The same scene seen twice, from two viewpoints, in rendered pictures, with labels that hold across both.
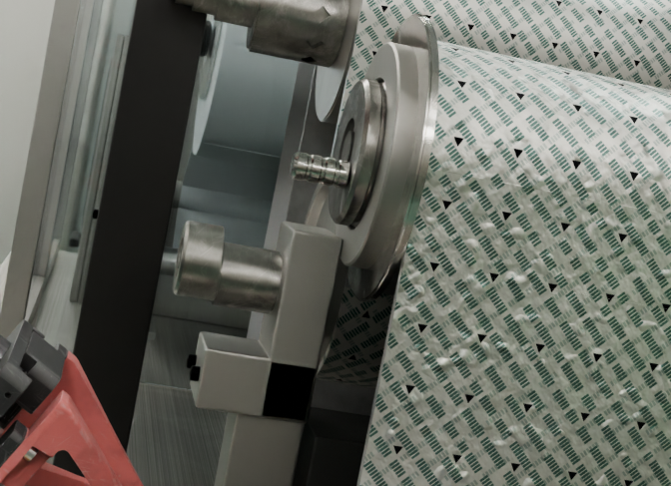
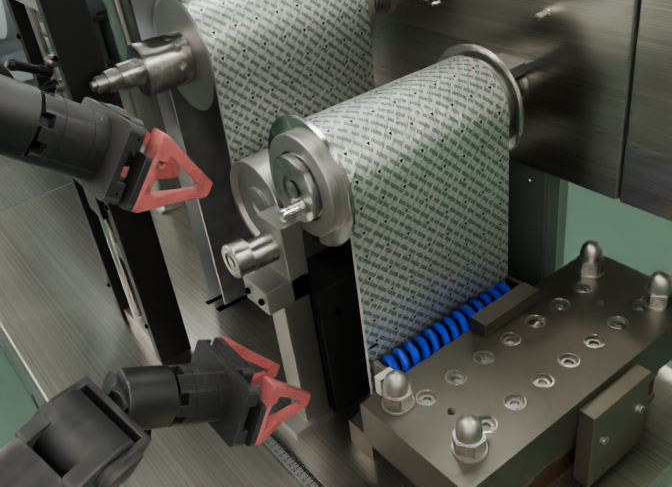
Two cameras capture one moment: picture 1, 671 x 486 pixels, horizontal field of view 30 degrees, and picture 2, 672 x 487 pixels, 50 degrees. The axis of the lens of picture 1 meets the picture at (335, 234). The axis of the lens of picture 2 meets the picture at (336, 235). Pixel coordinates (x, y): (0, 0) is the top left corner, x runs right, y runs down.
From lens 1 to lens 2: 0.42 m
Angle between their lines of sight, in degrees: 35
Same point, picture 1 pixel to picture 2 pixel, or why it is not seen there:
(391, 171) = (335, 208)
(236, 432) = (285, 311)
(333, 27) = (190, 69)
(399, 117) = (329, 185)
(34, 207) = not seen: outside the picture
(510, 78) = (359, 135)
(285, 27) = (167, 82)
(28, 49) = not seen: outside the picture
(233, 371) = (278, 294)
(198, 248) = (243, 260)
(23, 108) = not seen: outside the picture
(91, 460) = (287, 391)
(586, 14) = (311, 4)
